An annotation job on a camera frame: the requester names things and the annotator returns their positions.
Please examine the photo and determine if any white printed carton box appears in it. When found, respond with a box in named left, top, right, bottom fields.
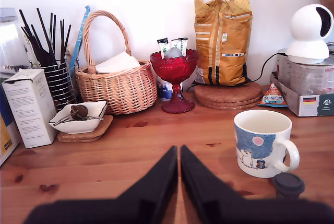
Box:
left=1, top=68, right=58, bottom=149

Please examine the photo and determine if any white dome security camera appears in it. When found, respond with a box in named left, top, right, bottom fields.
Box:
left=284, top=4, right=334, bottom=65

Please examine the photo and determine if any black power cable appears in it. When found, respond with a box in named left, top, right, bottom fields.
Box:
left=186, top=52, right=288, bottom=91

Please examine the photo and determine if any blue white stick packet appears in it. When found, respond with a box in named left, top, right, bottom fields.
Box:
left=68, top=4, right=91, bottom=73

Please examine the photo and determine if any red glass goblet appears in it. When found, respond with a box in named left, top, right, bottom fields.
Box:
left=150, top=49, right=199, bottom=114

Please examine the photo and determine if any grey foil lump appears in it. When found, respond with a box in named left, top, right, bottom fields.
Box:
left=164, top=47, right=182, bottom=59

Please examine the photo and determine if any blue yellow carton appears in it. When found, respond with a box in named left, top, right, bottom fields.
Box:
left=0, top=77, right=20, bottom=166

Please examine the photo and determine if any black wire utensil holder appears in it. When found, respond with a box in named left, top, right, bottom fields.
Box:
left=39, top=54, right=79, bottom=112

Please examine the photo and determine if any small blue white ceramic cup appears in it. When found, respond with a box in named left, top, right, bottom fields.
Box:
left=157, top=76, right=183, bottom=102

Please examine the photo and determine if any clear plastic bag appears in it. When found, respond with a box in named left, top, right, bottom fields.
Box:
left=0, top=7, right=34, bottom=78

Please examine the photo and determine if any yellow coffee bag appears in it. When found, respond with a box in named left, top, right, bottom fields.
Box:
left=194, top=0, right=253, bottom=87

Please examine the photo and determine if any white folded napkin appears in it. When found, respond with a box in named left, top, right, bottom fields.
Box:
left=95, top=51, right=141, bottom=74

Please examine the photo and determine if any square cork coaster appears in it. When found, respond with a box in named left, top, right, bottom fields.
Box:
left=58, top=114, right=114, bottom=139
left=57, top=132, right=105, bottom=143

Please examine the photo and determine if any wicker basket with handle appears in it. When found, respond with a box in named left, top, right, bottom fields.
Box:
left=75, top=10, right=158, bottom=115

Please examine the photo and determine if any triangular orange blue snack pack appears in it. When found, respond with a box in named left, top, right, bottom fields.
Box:
left=257, top=82, right=289, bottom=109

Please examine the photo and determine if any white square ceramic dish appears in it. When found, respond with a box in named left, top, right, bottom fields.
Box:
left=49, top=100, right=108, bottom=135

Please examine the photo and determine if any metal tea strainer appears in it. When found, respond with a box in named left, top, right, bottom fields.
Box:
left=53, top=104, right=104, bottom=127

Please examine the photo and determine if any white mug with blue print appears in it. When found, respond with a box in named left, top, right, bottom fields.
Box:
left=233, top=109, right=301, bottom=179

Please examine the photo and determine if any grey coffee capsule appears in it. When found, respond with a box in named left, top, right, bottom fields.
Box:
left=272, top=173, right=305, bottom=200

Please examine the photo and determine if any white green cardboard tray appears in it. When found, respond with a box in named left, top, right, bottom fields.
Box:
left=270, top=72, right=334, bottom=117

